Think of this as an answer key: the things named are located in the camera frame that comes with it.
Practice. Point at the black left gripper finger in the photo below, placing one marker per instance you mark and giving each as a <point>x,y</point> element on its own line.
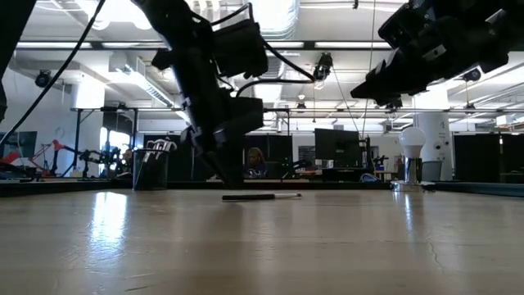
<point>237,164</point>
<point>219,166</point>

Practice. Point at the long thin makeup brush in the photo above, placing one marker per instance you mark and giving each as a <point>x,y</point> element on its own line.
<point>249,197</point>

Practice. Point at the black background robot arm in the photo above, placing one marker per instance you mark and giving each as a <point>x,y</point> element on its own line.
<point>96,155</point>

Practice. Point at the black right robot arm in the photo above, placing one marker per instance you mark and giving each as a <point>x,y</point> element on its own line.
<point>516,24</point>

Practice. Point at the person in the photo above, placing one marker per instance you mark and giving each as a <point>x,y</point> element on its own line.
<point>256,157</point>
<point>127,157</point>

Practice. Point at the white bulb on chrome stand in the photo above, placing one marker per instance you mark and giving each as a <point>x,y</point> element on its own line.
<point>412,141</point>

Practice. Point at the white round column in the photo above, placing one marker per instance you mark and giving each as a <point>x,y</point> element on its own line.
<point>440,139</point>

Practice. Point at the black mesh cup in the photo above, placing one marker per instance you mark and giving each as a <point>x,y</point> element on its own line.
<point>151,176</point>

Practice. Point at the black monitor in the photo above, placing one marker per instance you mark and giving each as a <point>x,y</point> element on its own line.
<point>337,147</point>

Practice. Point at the blue rounded object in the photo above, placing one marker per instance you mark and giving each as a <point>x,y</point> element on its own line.
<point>370,178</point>

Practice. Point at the red desk lamp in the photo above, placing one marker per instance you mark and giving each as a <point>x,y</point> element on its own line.
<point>58,144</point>

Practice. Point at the black spotlight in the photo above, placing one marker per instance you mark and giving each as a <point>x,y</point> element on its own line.
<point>43,79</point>

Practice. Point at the black partition wall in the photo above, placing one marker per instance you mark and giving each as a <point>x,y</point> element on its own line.
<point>178,164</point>
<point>479,157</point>

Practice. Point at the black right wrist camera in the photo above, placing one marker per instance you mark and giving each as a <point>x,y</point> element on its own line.
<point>395,26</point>

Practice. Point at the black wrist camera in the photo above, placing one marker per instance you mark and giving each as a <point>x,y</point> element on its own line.
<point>395,26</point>
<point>241,49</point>

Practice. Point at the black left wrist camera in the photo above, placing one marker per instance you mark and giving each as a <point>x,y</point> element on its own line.
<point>241,49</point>

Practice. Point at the black overhead camera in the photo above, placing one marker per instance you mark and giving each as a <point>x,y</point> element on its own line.
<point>322,67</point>

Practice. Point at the silver ventilation duct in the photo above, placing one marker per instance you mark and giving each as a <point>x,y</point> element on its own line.
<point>282,16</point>

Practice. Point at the dark wall screen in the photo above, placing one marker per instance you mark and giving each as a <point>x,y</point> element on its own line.
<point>24,143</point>

